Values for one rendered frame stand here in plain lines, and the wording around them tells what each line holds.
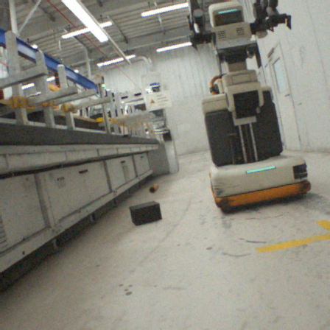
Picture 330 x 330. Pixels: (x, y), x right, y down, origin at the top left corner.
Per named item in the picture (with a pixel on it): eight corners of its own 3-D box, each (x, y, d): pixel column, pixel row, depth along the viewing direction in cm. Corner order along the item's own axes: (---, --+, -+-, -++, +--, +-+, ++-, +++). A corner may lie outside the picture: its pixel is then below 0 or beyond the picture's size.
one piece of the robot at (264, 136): (214, 178, 230) (195, 80, 226) (278, 166, 223) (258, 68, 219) (217, 183, 197) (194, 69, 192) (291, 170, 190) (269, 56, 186)
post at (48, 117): (57, 139, 139) (43, 51, 137) (54, 138, 136) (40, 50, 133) (51, 140, 140) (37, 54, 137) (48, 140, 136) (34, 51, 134)
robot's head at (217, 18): (210, 25, 183) (207, 4, 173) (239, 20, 181) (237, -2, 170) (213, 32, 173) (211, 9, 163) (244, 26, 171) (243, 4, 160)
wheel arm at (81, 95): (97, 96, 139) (96, 88, 139) (95, 95, 136) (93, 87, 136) (26, 116, 145) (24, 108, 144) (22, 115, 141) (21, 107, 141)
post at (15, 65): (29, 134, 114) (15, 32, 112) (25, 133, 111) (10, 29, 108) (23, 135, 115) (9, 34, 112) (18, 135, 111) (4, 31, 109)
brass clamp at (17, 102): (37, 109, 121) (35, 99, 120) (19, 105, 107) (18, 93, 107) (26, 112, 121) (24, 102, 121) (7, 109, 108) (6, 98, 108)
